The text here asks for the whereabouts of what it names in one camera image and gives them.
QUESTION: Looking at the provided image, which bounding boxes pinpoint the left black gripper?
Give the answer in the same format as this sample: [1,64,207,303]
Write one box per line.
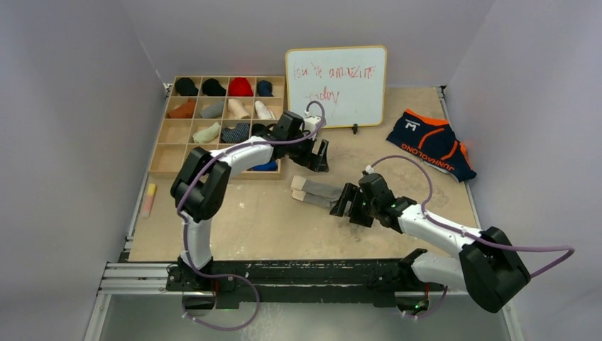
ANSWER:
[286,131,327,173]

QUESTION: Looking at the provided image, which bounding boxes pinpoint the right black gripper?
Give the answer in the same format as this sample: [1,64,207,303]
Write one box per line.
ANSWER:
[330,183,379,228]

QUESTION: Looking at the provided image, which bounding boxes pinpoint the grey underwear cream waistband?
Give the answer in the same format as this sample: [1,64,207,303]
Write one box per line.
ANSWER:
[290,175,343,209]

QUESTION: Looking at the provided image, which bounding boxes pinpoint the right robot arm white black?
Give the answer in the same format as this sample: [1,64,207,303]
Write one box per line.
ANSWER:
[330,173,531,313]

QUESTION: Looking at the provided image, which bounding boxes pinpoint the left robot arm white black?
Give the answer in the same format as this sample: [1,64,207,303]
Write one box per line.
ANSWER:
[170,111,329,291]

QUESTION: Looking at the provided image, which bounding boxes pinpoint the blue rolled garment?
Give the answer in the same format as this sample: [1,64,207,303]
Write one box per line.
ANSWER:
[251,161,278,172]

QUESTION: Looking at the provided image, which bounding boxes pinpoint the black rolled garment third row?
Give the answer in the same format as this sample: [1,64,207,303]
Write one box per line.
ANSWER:
[251,123,275,136]

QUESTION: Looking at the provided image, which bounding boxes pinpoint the white rolled garment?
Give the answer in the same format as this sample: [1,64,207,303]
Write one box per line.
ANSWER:
[254,100,275,120]

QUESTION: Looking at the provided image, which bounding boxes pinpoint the navy striped rolled garment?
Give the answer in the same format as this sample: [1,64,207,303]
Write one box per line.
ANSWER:
[220,123,251,144]

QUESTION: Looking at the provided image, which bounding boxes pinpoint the navy rolled garment top row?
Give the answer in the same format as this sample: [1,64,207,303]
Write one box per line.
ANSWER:
[256,80,273,97]

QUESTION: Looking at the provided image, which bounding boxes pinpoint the whiteboard with red writing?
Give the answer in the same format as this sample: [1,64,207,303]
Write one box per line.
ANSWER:
[285,45,388,129]

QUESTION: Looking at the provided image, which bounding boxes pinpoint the beige rolled garment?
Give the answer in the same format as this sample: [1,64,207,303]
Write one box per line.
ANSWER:
[227,98,251,119]

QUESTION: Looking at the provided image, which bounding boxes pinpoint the navy orange boxer briefs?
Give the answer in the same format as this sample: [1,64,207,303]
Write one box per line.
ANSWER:
[386,109,477,183]

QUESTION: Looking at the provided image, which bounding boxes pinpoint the red rolled garment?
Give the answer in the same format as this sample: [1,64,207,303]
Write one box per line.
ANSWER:
[228,77,254,97]

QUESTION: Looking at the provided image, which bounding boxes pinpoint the light green rolled garment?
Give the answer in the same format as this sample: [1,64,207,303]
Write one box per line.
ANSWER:
[192,123,221,144]

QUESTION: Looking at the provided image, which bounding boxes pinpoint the grey rolled garment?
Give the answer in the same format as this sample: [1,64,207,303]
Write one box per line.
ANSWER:
[199,100,225,119]

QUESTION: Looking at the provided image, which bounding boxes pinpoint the wooden compartment organizer tray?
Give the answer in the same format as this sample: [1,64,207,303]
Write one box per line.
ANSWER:
[148,75,286,177]

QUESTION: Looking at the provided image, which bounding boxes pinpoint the black rolled garment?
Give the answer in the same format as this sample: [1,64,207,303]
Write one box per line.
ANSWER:
[201,77,226,97]
[173,77,199,97]

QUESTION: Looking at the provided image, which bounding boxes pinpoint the rust orange rolled garment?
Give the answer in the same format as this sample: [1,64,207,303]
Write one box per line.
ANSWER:
[167,99,196,119]

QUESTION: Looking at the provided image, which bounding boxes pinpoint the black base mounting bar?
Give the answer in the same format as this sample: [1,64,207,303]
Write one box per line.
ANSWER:
[165,254,443,309]

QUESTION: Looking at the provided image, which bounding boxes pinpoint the black rolled garment far left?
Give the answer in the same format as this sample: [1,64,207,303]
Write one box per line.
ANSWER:
[173,77,199,97]

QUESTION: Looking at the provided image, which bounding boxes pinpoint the yellow pink marker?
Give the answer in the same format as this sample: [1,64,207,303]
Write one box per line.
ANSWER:
[139,183,157,218]

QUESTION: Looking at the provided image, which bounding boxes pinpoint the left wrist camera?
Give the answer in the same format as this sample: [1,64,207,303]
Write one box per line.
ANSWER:
[302,116,323,139]

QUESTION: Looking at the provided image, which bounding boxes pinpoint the aluminium frame rail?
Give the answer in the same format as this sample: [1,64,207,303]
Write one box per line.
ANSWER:
[84,261,524,341]

